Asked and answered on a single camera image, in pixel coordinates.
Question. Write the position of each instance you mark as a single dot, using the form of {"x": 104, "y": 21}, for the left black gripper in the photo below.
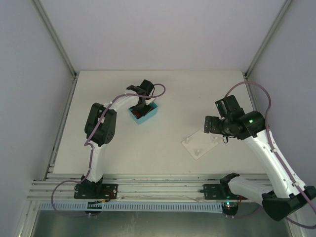
{"x": 141, "y": 108}

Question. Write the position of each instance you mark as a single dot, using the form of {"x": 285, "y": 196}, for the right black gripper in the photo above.
{"x": 210, "y": 124}

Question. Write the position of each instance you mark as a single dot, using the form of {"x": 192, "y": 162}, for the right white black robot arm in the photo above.
{"x": 288, "y": 192}

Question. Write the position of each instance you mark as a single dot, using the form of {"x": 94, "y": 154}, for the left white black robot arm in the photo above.
{"x": 101, "y": 122}

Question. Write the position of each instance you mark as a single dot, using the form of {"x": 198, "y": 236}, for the teal plastic bin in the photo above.
{"x": 146, "y": 117}

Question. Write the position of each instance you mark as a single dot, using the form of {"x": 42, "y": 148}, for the white peg base plate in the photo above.
{"x": 199, "y": 144}

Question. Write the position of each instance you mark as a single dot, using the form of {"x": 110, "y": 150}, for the right aluminium corner post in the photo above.
{"x": 270, "y": 33}

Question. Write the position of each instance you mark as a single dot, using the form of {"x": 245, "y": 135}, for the aluminium corner post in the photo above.
{"x": 270, "y": 33}
{"x": 54, "y": 36}

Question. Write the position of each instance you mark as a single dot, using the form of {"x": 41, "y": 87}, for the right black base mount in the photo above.
{"x": 213, "y": 191}

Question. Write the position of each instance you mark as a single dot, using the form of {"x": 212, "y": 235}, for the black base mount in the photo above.
{"x": 99, "y": 190}
{"x": 213, "y": 191}

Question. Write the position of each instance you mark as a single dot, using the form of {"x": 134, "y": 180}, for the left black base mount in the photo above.
{"x": 99, "y": 190}

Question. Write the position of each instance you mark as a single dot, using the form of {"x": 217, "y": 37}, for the light blue cable duct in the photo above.
{"x": 203, "y": 207}

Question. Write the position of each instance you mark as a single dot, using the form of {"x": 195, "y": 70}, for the aluminium rail frame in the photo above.
{"x": 130, "y": 187}

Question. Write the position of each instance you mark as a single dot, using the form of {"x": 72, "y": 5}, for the left aluminium corner post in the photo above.
{"x": 54, "y": 36}

